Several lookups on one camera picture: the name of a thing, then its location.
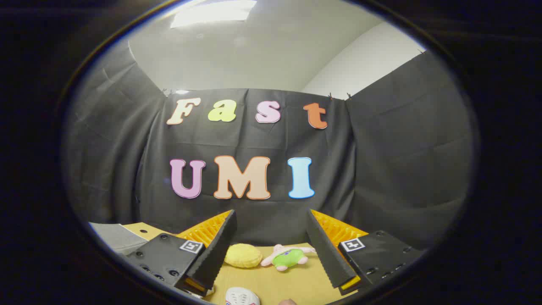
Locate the black backdrop cloth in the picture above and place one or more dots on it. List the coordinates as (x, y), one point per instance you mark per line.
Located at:
(271, 144)

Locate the yellow plush toy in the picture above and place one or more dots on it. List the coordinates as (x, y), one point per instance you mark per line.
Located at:
(243, 255)

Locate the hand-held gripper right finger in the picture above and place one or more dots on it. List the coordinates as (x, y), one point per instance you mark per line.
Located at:
(326, 254)

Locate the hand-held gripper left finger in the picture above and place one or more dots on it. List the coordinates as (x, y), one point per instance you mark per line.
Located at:
(216, 254)

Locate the pink and green plush toy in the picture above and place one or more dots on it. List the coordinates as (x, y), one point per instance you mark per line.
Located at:
(288, 257)

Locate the white shoe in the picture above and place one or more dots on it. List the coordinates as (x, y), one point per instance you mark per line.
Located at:
(241, 296)

